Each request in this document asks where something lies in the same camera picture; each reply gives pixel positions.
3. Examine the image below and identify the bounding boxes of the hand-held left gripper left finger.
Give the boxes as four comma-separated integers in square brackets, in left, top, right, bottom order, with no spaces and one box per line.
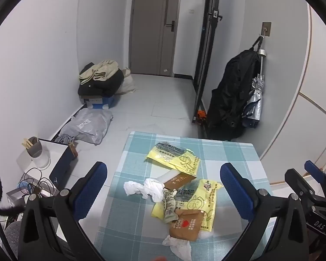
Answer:
[18,161,108,261]

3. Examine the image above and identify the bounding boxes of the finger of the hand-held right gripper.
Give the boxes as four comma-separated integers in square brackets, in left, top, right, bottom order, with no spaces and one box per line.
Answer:
[285,169,326,210]
[304,160,326,196]

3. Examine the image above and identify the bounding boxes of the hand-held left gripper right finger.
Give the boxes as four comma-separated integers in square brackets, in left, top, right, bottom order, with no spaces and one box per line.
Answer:
[215,162,309,261]

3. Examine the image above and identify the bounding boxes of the white tissue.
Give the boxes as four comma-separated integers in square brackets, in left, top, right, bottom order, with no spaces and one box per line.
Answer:
[123,178,166,203]

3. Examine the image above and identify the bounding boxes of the gold brown wrapper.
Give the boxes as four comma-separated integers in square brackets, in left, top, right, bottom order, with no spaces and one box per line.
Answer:
[164,172,196,190]

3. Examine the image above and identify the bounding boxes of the yellow printed wrapper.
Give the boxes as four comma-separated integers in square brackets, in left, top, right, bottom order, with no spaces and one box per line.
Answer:
[146,141,201,175]
[151,179,223,231]

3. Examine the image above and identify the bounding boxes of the navy blue box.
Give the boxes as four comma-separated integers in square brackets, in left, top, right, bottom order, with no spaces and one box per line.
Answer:
[49,145,78,189]

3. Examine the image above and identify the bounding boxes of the grey striped cloth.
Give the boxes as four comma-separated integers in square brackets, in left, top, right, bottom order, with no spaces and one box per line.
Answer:
[54,134,77,146]

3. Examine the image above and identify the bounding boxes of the blue checked tablecloth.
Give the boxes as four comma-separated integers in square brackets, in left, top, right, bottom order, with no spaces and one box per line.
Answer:
[94,131,273,261]

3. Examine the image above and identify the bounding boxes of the white cup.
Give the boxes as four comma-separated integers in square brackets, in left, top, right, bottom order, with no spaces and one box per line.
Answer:
[27,137,52,170]

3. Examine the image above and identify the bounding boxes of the grey plastic bag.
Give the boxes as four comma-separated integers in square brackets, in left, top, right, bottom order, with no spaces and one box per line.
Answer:
[61,109,113,144]

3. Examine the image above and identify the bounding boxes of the brown wrapper red heart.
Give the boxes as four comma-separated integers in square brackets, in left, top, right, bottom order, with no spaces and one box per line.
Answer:
[169,209,205,242]

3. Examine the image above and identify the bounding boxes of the green crumpled wrapper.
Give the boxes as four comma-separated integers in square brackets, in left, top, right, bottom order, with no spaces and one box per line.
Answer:
[161,190,180,223]

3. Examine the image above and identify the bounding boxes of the clear plastic box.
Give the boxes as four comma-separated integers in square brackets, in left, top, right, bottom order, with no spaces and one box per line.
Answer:
[7,187,28,207]

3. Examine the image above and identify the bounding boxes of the bundle of wooden chopsticks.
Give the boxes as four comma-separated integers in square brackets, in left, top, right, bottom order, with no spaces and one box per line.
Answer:
[22,137,38,149]

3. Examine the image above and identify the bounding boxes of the white crumpled plastic film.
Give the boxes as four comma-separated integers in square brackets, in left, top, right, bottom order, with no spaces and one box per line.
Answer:
[162,235,192,261]

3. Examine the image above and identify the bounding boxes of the blue cardboard box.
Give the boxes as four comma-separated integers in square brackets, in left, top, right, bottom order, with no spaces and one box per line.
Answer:
[83,95,117,109]

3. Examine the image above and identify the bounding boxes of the silver folded umbrella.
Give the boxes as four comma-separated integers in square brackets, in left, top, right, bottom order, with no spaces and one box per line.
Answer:
[242,48,267,128]

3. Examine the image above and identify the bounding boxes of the black backpack on hook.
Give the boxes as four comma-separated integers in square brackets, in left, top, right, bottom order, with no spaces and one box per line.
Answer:
[206,49,261,142]

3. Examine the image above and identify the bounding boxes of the white wardrobe gold trim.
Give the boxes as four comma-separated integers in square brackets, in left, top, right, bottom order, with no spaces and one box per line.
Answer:
[259,4,326,185]

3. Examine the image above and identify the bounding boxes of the black clothes pile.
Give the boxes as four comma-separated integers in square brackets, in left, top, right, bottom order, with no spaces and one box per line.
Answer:
[79,62,125,98]

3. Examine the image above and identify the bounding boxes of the white cloth bag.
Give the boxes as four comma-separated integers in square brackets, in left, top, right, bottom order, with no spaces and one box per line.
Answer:
[117,67,136,95]

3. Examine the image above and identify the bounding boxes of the beige cloth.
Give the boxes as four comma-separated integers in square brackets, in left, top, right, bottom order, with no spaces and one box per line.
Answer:
[79,60,119,85]

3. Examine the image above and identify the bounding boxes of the grey door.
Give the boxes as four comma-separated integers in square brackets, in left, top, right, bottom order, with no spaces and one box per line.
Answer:
[130,0,183,77]

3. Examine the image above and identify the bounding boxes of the tangled black cables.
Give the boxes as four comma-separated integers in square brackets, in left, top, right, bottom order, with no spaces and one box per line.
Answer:
[19,167,57,196]

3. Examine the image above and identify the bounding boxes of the black cable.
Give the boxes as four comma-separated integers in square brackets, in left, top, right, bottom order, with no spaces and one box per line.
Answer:
[0,209,13,261]

